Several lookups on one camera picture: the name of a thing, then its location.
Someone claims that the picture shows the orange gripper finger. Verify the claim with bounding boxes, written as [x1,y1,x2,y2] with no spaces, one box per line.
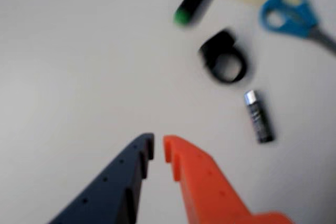
[162,135,293,224]

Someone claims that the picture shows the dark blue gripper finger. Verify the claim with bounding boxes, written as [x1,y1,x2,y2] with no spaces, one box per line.
[48,132,155,224]

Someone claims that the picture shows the black AA battery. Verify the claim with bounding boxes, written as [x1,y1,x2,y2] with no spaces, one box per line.
[243,89,275,145]

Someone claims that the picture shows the black ring strap device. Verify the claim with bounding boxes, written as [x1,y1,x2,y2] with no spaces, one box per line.
[198,28,249,86]

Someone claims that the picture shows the blue handled scissors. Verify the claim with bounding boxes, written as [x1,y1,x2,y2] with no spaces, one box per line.
[258,0,336,56]

